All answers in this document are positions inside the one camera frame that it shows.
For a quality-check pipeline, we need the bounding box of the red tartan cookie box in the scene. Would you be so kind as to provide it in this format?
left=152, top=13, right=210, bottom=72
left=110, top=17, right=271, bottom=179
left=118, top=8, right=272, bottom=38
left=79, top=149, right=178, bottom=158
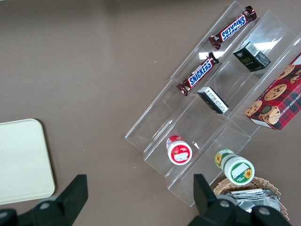
left=244, top=51, right=301, bottom=131

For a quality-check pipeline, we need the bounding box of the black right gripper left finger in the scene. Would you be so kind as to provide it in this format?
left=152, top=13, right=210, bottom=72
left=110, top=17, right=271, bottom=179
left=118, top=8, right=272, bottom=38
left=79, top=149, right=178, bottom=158
left=17, top=174, right=89, bottom=226

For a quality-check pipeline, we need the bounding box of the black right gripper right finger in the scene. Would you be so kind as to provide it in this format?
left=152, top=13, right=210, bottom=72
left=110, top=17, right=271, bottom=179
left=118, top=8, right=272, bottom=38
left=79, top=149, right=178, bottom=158
left=190, top=173, right=239, bottom=226

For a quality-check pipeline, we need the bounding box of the beige plastic tray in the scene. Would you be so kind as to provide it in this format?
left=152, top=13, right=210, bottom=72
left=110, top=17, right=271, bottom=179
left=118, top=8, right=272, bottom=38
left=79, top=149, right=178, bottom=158
left=0, top=118, right=56, bottom=205

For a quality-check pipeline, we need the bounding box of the wicker basket holding foil trays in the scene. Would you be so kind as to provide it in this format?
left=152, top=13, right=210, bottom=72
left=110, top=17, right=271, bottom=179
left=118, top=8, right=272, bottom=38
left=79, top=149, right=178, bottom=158
left=213, top=176, right=291, bottom=222

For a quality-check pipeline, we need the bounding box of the silver foil tray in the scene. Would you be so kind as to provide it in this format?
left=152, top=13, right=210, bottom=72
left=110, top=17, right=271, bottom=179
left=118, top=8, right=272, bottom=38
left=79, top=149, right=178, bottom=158
left=223, top=188, right=282, bottom=214

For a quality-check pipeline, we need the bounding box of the small black carton box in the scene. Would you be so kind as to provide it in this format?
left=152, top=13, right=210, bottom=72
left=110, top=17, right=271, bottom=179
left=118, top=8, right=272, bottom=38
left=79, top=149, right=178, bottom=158
left=197, top=86, right=230, bottom=115
left=232, top=41, right=271, bottom=73

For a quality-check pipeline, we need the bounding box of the Snickers chocolate bar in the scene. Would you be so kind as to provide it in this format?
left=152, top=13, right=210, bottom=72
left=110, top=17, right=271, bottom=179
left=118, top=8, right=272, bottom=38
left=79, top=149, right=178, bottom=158
left=208, top=6, right=258, bottom=50
left=176, top=52, right=220, bottom=97

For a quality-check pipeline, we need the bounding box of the green lid sunflower jar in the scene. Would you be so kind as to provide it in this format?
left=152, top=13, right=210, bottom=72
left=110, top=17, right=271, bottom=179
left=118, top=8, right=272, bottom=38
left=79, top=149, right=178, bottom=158
left=214, top=148, right=255, bottom=186

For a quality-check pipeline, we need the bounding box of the clear acrylic tiered stand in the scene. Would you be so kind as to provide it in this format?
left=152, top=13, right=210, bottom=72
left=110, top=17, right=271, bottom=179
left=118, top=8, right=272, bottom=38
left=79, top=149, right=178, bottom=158
left=124, top=0, right=301, bottom=208

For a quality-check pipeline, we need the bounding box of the red lid small jar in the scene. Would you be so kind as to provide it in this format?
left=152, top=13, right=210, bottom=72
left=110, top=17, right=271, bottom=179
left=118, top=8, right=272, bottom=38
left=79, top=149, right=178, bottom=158
left=166, top=135, right=193, bottom=165

